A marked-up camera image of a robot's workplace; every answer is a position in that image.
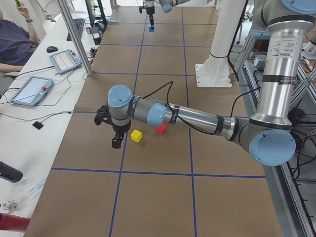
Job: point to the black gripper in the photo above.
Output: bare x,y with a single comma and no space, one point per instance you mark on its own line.
119,129
149,10

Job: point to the red block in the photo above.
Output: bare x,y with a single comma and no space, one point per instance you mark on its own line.
161,129

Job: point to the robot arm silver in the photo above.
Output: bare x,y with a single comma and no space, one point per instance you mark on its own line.
167,6
266,134

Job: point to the yellow block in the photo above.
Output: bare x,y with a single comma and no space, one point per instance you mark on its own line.
136,136

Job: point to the black monitor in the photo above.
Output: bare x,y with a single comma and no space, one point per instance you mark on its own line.
92,9

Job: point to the black keyboard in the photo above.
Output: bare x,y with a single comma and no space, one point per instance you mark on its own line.
79,25

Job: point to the small black square pad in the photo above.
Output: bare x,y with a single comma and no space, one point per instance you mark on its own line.
38,125

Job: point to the far teach pendant tablet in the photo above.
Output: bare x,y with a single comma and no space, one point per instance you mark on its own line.
65,61

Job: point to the teach pendant tablet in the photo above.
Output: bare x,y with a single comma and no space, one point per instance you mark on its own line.
65,61
32,91

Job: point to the near teach pendant tablet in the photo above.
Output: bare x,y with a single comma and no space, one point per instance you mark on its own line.
32,91

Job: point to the black computer mouse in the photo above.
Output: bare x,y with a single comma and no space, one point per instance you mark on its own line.
51,49

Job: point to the black cylinder bottle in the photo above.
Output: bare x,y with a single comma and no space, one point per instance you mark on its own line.
9,173

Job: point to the red cylinder bottle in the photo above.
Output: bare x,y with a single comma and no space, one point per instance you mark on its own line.
13,223

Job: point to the seated person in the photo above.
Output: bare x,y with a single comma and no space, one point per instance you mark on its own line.
17,45

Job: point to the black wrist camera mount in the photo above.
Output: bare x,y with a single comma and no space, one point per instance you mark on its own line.
141,9

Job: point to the white pedestal column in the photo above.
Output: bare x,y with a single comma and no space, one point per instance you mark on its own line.
215,72

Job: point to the aluminium frame post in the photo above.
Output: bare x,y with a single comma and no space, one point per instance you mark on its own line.
78,44

